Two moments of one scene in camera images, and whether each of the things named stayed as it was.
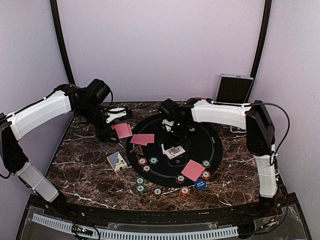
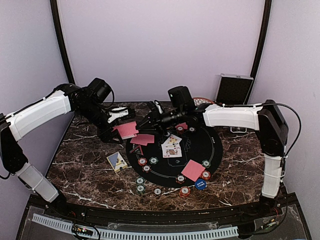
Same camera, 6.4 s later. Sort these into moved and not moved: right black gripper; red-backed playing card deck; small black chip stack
Moved: red-backed playing card deck; right black gripper
Not moved: small black chip stack
